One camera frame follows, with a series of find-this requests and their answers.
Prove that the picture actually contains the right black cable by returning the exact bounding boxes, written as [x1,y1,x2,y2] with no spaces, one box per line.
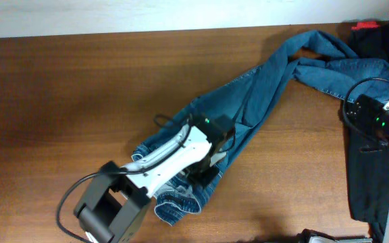
[341,76,389,173]

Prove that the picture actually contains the black cable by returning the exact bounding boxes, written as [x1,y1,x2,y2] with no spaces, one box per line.
[55,113,195,243]
[341,76,389,173]

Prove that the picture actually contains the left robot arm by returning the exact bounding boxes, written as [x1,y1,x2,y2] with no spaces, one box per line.
[74,115,235,243]

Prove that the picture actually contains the left black cable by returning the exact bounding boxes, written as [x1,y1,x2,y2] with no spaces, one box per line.
[55,113,195,243]

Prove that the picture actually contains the black garment pile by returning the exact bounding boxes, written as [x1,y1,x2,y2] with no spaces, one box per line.
[346,24,389,242]

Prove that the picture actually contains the blue denim jeans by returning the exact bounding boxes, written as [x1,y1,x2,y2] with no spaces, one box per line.
[130,29,389,226]

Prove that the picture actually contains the red cloth piece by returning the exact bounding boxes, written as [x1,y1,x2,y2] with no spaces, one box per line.
[351,21,380,31]

